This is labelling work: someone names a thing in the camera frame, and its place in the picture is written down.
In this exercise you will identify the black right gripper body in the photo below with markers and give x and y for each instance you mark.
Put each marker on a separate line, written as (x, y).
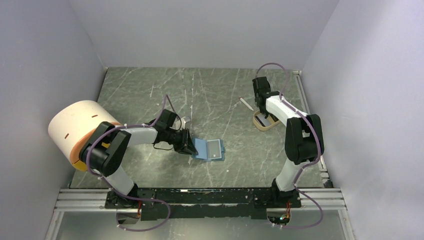
(262, 111)

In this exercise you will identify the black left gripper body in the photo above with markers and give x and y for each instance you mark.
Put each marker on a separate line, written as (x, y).
(179, 139)

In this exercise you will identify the blue card holder wallet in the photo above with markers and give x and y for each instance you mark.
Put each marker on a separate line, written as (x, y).
(209, 150)

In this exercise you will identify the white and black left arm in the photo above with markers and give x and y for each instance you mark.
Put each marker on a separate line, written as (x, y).
(103, 152)

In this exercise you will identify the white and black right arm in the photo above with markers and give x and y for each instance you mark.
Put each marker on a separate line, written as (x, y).
(304, 142)

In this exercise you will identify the white pen with red cap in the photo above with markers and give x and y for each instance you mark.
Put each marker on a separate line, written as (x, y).
(246, 104)

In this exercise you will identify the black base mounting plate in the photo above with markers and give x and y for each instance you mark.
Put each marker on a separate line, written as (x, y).
(179, 203)

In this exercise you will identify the white and orange cylinder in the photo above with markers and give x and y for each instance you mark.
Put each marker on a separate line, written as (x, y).
(73, 126)

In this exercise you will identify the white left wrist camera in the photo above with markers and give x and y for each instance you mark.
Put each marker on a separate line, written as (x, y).
(186, 122)

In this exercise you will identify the aluminium rail frame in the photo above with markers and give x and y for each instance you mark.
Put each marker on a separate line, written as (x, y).
(79, 201)

